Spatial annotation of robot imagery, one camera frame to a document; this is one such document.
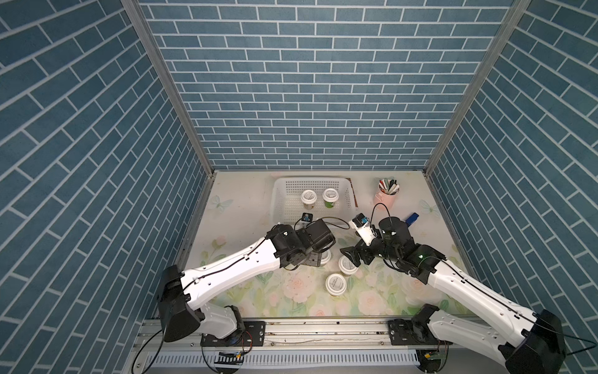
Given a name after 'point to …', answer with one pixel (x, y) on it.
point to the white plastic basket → (287, 207)
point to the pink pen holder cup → (387, 199)
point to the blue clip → (411, 220)
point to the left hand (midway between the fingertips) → (314, 257)
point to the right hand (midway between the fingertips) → (352, 241)
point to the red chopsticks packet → (353, 191)
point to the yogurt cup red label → (308, 197)
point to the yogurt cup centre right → (346, 266)
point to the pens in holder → (390, 187)
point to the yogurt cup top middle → (325, 257)
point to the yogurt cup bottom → (335, 284)
